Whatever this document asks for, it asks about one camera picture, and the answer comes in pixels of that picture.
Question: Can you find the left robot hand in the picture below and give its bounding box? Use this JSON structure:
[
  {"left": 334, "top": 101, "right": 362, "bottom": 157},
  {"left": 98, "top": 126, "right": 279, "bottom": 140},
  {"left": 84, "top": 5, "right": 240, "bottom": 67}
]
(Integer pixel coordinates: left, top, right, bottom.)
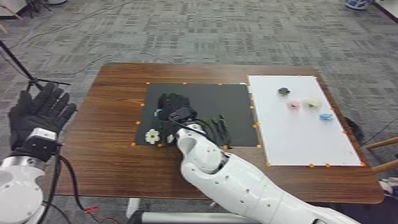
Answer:
[{"left": 7, "top": 82, "right": 80, "bottom": 151}]

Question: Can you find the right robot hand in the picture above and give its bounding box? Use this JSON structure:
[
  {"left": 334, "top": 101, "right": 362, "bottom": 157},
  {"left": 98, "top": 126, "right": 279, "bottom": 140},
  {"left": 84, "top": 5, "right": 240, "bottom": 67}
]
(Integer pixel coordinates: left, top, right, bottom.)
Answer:
[{"left": 155, "top": 92, "right": 197, "bottom": 122}]

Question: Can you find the dark mat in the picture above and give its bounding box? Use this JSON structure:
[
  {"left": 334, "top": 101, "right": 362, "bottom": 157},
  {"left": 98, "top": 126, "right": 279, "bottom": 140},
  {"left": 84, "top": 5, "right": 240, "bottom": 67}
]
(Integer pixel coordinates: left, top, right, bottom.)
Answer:
[{"left": 131, "top": 82, "right": 261, "bottom": 149}]

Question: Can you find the white flower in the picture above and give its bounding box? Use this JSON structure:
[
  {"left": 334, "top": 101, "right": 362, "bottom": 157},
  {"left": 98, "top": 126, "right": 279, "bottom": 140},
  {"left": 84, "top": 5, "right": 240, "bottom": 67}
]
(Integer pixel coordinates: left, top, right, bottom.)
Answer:
[{"left": 144, "top": 128, "right": 163, "bottom": 145}]

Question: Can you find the green sprig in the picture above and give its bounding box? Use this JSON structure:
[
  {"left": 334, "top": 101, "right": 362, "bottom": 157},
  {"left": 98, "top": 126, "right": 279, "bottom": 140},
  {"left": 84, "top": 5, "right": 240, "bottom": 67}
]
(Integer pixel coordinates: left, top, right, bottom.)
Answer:
[{"left": 203, "top": 114, "right": 235, "bottom": 146}]

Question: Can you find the black tripod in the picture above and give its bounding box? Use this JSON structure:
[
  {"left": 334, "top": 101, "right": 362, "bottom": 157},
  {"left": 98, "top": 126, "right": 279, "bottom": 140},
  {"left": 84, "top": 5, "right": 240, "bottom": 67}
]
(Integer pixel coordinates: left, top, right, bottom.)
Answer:
[{"left": 0, "top": 39, "right": 73, "bottom": 93}]

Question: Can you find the pink flower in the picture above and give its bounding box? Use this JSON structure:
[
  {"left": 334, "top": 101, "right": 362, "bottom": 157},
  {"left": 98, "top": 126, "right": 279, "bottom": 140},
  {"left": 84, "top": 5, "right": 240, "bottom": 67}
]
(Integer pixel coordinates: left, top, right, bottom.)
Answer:
[{"left": 286, "top": 100, "right": 304, "bottom": 111}]

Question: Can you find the cream flower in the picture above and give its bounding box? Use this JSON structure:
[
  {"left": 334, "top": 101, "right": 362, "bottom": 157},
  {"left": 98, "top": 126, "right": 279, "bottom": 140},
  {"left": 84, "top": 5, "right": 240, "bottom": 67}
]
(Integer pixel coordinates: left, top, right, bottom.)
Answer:
[{"left": 302, "top": 96, "right": 323, "bottom": 109}]

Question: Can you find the white sheet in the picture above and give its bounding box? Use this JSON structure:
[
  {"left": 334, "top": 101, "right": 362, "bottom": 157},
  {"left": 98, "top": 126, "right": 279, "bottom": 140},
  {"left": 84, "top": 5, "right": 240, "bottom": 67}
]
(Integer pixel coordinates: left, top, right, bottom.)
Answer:
[{"left": 245, "top": 74, "right": 364, "bottom": 167}]

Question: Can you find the pale grey bar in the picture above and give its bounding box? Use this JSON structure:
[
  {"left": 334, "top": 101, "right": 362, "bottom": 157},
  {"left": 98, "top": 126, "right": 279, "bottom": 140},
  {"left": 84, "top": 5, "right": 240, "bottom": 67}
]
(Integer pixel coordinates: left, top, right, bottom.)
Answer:
[{"left": 126, "top": 210, "right": 263, "bottom": 224}]

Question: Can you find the wooden chair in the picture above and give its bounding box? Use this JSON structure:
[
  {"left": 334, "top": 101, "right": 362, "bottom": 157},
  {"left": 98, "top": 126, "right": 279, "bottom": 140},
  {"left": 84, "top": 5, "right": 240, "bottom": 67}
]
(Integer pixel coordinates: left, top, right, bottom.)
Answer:
[{"left": 362, "top": 135, "right": 398, "bottom": 175}]

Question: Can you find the blue and white vase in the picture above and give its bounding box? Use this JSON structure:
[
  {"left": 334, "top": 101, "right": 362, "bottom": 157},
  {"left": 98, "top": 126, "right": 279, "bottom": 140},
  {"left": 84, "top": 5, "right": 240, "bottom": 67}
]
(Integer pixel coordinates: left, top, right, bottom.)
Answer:
[{"left": 345, "top": 0, "right": 377, "bottom": 11}]

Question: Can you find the black cable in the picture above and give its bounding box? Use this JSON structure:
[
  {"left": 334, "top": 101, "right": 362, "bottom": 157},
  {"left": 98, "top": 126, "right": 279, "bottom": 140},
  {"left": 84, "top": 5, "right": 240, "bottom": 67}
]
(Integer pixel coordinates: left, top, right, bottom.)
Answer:
[
  {"left": 36, "top": 152, "right": 62, "bottom": 224},
  {"left": 59, "top": 153, "right": 100, "bottom": 214}
]

